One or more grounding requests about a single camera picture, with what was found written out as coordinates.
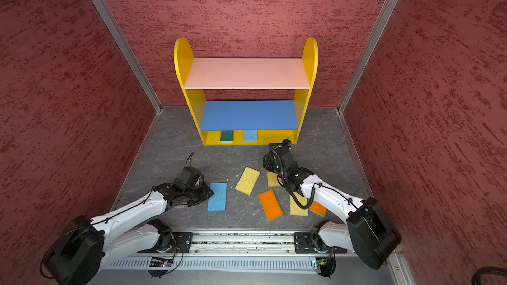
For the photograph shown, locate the dark yellow scouring pad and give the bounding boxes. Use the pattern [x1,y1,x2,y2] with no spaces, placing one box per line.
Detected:
[267,172,281,187]

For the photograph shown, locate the blue sponge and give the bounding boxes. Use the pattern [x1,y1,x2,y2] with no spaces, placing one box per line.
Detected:
[244,130,257,143]
[207,183,227,212]

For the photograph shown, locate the yellow sponge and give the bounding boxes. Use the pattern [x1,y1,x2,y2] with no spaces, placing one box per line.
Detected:
[290,193,309,216]
[235,167,260,195]

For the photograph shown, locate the orange sponge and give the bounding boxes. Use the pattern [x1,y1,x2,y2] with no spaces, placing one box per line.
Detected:
[259,190,283,221]
[310,201,327,216]

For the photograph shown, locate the green scouring sponge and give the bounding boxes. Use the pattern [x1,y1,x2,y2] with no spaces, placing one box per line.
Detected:
[220,131,234,143]

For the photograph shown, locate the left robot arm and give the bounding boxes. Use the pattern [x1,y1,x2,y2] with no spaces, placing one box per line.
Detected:
[39,166,214,284]

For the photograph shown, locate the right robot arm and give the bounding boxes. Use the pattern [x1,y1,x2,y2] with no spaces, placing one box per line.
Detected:
[263,139,402,270]

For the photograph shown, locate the yellow shelf pink blue boards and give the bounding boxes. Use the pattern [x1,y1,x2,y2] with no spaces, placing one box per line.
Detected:
[174,38,319,146]

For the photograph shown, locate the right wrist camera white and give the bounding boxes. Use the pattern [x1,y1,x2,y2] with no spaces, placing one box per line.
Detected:
[281,139,292,148]

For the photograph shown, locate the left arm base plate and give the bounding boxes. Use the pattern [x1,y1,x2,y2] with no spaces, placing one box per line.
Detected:
[154,232,194,253]

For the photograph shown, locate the aluminium mounting rail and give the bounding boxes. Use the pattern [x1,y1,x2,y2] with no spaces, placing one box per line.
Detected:
[82,229,401,256]

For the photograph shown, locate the white slotted cable duct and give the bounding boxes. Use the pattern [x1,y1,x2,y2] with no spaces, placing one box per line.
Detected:
[108,256,317,273]

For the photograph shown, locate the left electronics board with wires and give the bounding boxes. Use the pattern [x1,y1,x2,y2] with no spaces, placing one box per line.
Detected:
[147,257,183,278]

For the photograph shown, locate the electronics board with wires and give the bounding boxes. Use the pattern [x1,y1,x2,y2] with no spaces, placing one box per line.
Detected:
[315,257,336,278]
[147,257,183,278]

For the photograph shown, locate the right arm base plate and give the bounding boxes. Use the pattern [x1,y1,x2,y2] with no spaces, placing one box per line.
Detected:
[293,232,348,255]

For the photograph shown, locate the right electronics board with wires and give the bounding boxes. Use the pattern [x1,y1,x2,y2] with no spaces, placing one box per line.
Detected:
[315,257,336,278]

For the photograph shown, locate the right aluminium corner post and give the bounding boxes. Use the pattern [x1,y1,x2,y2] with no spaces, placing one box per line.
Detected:
[338,0,399,115]

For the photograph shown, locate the aluminium corner post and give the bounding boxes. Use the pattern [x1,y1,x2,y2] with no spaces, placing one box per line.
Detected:
[91,0,162,114]
[338,0,399,115]

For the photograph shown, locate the left aluminium corner post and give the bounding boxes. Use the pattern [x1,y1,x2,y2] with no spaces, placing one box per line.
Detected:
[91,0,162,114]

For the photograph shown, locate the black cable bottom right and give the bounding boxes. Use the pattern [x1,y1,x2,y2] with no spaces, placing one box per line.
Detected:
[471,266,507,285]

